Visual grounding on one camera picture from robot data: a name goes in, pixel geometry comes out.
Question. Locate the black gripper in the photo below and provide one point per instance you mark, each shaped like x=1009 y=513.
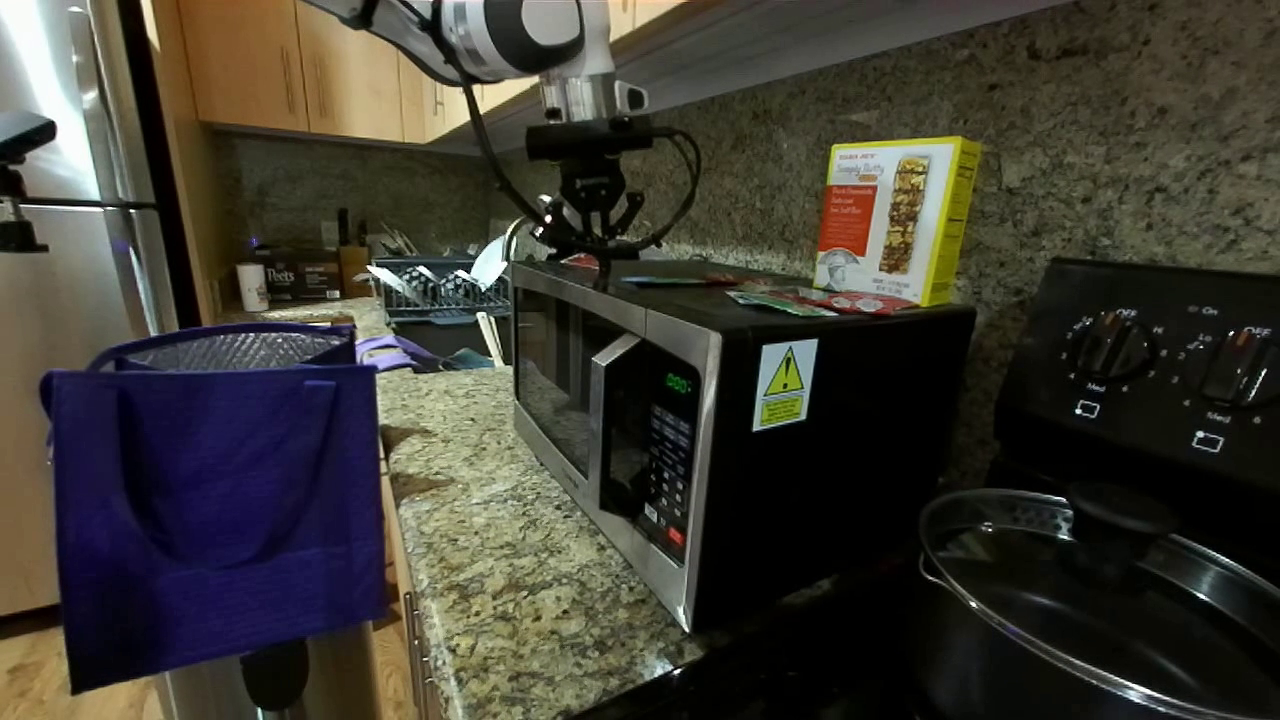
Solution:
x=592 y=195

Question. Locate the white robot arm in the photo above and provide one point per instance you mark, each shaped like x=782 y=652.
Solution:
x=589 y=116

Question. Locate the black stainless microwave oven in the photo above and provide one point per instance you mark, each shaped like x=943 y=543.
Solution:
x=724 y=448

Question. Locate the blue insulated tote bag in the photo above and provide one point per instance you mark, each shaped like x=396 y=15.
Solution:
x=218 y=494

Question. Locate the dish rack with dishes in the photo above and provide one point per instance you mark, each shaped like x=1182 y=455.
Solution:
x=435 y=288

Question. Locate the green white sauce packet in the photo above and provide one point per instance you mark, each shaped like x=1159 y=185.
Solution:
x=766 y=301

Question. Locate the red sauce packet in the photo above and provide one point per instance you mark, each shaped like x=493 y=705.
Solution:
x=856 y=301

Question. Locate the yellow food box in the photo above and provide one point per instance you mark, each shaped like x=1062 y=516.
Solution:
x=897 y=214

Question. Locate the wooden upper cabinets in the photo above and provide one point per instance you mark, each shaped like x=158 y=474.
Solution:
x=283 y=64

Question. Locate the stainless steel refrigerator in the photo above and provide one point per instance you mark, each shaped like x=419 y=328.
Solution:
x=91 y=239

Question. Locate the black pot with glass lid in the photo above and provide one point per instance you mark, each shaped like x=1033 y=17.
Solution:
x=1085 y=608

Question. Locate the black stove control panel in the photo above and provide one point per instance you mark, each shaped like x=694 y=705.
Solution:
x=1171 y=366

